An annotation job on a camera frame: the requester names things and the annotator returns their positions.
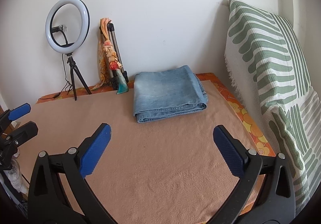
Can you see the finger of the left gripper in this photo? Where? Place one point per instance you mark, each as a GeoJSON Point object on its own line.
{"type": "Point", "coordinates": [9, 146]}
{"type": "Point", "coordinates": [8, 116]}

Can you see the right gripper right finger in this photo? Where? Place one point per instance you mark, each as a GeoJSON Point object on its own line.
{"type": "Point", "coordinates": [275, 202]}

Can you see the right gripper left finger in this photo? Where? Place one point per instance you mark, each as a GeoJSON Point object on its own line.
{"type": "Point", "coordinates": [59, 192]}

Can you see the light blue denim pants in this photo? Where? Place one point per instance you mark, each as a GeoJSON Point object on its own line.
{"type": "Point", "coordinates": [166, 94]}

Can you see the peach fleece blanket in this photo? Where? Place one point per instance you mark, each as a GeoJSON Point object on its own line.
{"type": "Point", "coordinates": [150, 151]}

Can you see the orange haired doll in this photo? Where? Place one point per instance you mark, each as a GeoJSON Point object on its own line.
{"type": "Point", "coordinates": [117, 78]}

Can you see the orange patterned scarf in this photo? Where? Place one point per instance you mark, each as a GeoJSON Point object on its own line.
{"type": "Point", "coordinates": [103, 64]}

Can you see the green white patterned cushion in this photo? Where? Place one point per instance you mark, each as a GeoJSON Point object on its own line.
{"type": "Point", "coordinates": [269, 72]}

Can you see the orange floral bed sheet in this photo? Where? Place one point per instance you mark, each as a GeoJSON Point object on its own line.
{"type": "Point", "coordinates": [240, 113]}

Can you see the white ring light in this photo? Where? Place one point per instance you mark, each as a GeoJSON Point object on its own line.
{"type": "Point", "coordinates": [67, 26]}

